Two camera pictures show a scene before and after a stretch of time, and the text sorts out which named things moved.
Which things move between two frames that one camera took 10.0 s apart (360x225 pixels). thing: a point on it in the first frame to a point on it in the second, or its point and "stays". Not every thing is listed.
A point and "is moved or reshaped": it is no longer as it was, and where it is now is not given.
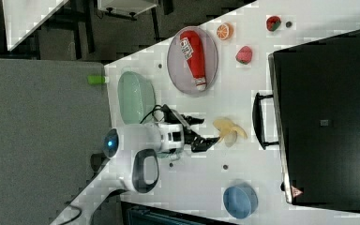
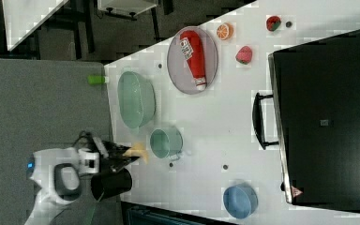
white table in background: [22, 17] stays
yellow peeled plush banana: [228, 130] is moved or reshaped
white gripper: [175, 132] to [113, 159]
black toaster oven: [327, 114] stays
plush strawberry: [244, 54] stays
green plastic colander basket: [136, 97] stays
